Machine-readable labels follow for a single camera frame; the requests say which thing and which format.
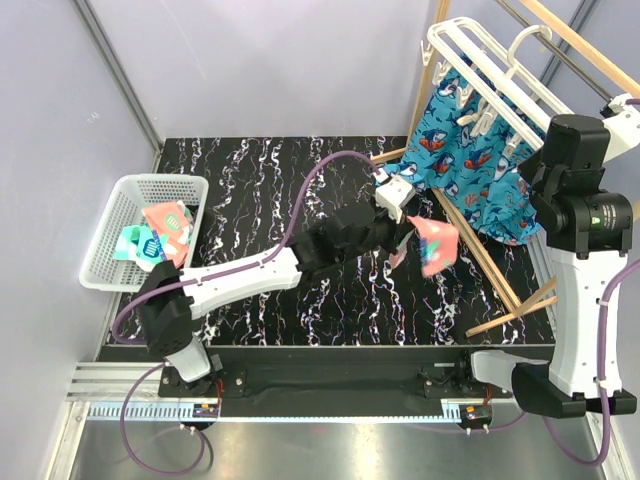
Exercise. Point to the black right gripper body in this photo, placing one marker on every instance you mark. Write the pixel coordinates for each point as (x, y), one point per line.
(532, 170)

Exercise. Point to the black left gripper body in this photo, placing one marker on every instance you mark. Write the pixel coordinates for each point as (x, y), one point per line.
(385, 233)

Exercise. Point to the pink sock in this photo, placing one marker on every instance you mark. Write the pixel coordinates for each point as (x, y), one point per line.
(438, 245)
(173, 223)

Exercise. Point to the mint green sock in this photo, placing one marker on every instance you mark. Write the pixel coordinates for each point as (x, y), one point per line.
(125, 249)
(150, 250)

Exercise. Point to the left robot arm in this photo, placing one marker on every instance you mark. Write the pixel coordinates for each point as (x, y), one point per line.
(171, 298)

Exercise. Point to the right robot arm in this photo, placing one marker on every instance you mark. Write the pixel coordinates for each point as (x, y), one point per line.
(588, 236)

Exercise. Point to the white clip sock hanger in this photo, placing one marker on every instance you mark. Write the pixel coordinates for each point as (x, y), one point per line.
(490, 70)

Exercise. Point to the blue shark sock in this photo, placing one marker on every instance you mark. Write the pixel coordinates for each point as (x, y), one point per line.
(488, 189)
(438, 141)

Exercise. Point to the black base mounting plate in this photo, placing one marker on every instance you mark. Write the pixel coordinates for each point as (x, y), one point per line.
(527, 382)

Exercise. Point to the white plastic basket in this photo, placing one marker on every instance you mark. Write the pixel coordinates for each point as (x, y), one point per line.
(131, 193)

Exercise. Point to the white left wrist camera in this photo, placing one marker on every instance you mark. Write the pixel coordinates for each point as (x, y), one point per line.
(392, 194)

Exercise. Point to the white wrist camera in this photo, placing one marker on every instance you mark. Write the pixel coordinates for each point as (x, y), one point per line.
(621, 119)
(392, 194)

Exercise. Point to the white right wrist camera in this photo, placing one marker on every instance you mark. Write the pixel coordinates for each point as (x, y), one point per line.
(621, 119)

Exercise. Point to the wooden drying rack frame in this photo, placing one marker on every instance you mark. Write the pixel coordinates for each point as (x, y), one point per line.
(469, 234)

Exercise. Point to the aluminium rail with cable duct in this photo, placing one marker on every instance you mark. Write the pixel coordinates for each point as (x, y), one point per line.
(285, 393)

